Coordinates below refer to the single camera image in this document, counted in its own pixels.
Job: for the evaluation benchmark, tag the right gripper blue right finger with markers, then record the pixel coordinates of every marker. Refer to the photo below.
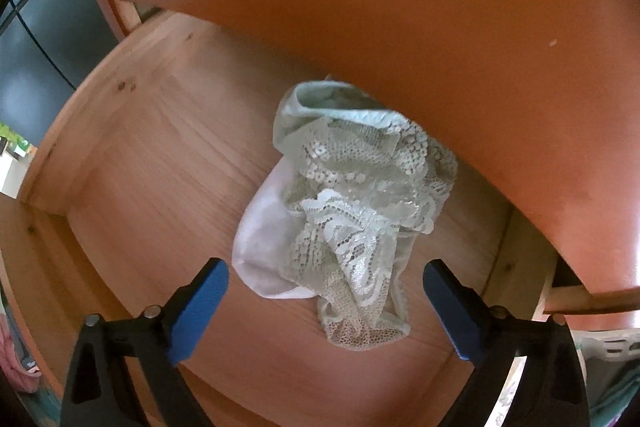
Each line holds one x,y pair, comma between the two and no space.
552,390

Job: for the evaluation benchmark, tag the plain white sock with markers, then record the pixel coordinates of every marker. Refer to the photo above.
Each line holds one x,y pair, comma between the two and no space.
264,237

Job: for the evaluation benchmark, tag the mint lace underwear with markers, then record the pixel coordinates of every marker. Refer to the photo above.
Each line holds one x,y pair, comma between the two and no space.
367,182

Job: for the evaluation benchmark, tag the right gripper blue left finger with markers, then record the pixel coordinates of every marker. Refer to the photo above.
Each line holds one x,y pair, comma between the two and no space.
99,390

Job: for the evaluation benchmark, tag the white dollhouse shelf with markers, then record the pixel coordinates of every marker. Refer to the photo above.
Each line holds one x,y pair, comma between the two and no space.
610,346

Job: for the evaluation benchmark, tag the dark blue cabinet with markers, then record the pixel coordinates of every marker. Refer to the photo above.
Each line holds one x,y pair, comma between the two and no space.
48,48

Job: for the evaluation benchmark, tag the teal hanging garment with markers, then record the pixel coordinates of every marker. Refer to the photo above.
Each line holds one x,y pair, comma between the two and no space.
610,407

